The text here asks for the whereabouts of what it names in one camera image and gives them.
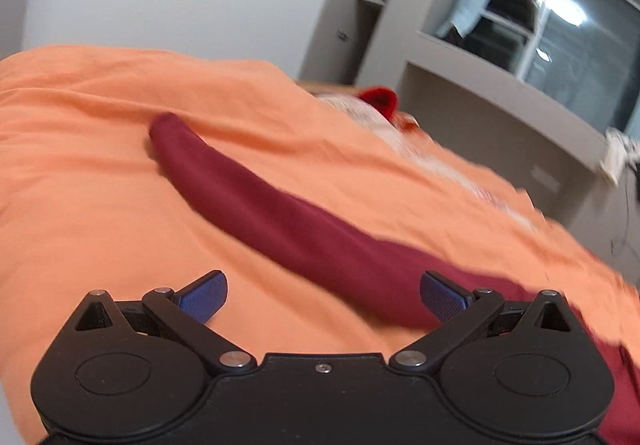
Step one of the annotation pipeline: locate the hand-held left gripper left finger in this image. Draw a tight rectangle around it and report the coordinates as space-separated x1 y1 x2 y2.
74 270 257 376

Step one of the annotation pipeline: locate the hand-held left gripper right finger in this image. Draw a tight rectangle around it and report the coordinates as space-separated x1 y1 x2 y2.
389 270 572 374

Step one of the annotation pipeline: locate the dark red garment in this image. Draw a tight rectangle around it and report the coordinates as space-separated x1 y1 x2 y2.
149 112 640 445

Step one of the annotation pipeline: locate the orange blanket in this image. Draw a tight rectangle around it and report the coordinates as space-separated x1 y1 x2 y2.
0 45 640 445

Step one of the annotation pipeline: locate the pale patterned bed sheet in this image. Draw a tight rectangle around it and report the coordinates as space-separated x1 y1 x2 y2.
314 92 541 232

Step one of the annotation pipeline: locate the bright red cloth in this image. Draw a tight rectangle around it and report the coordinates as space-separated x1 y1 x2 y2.
357 86 399 118

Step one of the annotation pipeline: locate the grey built-in desk unit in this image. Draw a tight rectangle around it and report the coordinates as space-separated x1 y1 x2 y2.
399 29 623 228

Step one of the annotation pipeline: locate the white cloth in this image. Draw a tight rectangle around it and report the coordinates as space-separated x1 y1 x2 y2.
599 126 640 186

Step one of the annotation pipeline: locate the window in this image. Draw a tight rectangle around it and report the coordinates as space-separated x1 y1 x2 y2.
434 0 640 136

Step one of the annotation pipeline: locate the grey wardrobe with shelves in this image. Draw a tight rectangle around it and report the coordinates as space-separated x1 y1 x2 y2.
299 0 416 86

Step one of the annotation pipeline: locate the wall socket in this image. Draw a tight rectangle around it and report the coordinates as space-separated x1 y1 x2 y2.
530 165 562 194

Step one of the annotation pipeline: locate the black cable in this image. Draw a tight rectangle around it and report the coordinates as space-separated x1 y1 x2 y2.
611 175 640 257

